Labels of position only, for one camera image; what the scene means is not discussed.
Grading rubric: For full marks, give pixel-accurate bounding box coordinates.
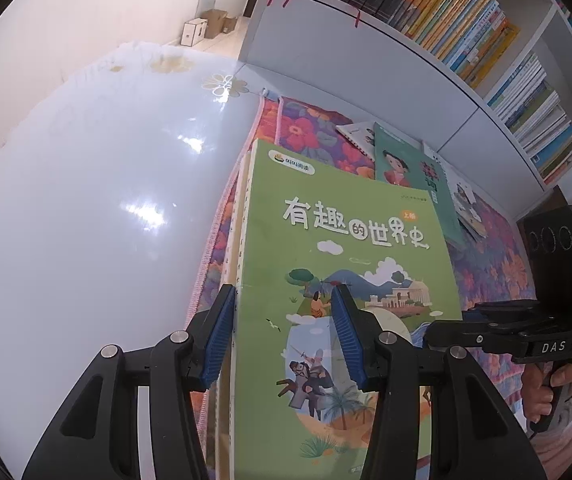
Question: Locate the white box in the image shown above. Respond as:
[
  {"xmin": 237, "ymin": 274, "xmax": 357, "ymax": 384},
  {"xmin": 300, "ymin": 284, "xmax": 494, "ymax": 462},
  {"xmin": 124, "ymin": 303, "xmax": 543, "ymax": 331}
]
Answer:
[{"xmin": 182, "ymin": 17, "xmax": 210, "ymax": 47}]

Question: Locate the purple floral blanket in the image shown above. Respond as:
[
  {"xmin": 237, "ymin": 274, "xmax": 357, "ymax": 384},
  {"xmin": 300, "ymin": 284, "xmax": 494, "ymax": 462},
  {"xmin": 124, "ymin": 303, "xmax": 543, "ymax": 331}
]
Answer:
[{"xmin": 186, "ymin": 95, "xmax": 542, "ymax": 480}]

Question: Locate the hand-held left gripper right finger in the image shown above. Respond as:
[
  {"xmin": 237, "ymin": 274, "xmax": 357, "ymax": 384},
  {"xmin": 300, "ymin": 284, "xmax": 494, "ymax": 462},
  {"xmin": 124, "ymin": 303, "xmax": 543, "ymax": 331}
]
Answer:
[{"xmin": 330, "ymin": 284, "xmax": 547, "ymax": 480}]

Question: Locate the white illustrated book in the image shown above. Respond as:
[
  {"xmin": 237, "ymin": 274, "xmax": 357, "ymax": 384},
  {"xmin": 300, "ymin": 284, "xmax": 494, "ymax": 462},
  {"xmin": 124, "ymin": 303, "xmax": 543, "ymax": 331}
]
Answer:
[{"xmin": 422, "ymin": 141, "xmax": 489, "ymax": 241}]

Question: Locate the white spiral-bound book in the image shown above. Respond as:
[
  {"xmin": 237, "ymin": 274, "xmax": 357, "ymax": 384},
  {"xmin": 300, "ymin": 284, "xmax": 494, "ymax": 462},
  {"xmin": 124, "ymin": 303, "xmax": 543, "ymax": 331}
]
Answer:
[{"xmin": 335, "ymin": 122, "xmax": 378, "ymax": 155}]

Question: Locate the cream yellow book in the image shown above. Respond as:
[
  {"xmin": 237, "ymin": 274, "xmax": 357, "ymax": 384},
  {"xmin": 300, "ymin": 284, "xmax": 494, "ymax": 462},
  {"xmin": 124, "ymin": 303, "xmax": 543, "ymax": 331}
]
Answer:
[{"xmin": 214, "ymin": 152, "xmax": 254, "ymax": 480}]

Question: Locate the green landscape cover book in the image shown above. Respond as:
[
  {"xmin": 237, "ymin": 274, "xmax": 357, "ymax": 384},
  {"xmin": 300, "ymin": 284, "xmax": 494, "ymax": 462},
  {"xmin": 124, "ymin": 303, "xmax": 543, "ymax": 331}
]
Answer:
[{"xmin": 231, "ymin": 139, "xmax": 464, "ymax": 480}]

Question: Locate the white bookshelf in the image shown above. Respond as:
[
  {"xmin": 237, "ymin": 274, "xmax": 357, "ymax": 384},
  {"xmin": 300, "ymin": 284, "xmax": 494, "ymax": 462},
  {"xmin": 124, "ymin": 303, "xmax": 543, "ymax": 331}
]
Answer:
[{"xmin": 238, "ymin": 0, "xmax": 572, "ymax": 196}]

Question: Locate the green cartoon figure book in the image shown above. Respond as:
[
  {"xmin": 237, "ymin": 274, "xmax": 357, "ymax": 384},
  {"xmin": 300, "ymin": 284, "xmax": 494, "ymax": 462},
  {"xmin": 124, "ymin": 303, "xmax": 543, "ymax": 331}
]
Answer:
[{"xmin": 372, "ymin": 121, "xmax": 463, "ymax": 242}]

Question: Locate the row of yellow blue books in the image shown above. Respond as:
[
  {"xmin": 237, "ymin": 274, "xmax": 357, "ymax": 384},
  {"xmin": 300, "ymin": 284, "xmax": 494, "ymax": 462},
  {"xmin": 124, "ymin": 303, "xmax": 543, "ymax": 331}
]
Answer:
[{"xmin": 396, "ymin": 0, "xmax": 521, "ymax": 88}]

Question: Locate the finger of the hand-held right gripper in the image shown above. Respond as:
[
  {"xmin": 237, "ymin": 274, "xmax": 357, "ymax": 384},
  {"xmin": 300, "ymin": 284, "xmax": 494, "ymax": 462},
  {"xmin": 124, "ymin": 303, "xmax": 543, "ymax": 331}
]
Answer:
[
  {"xmin": 461, "ymin": 300, "xmax": 539, "ymax": 323},
  {"xmin": 423, "ymin": 319, "xmax": 537, "ymax": 356}
]

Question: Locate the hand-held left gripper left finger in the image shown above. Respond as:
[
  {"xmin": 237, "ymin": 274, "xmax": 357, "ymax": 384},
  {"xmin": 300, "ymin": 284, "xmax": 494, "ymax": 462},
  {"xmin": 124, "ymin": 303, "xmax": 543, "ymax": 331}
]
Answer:
[{"xmin": 21, "ymin": 284, "xmax": 239, "ymax": 480}]

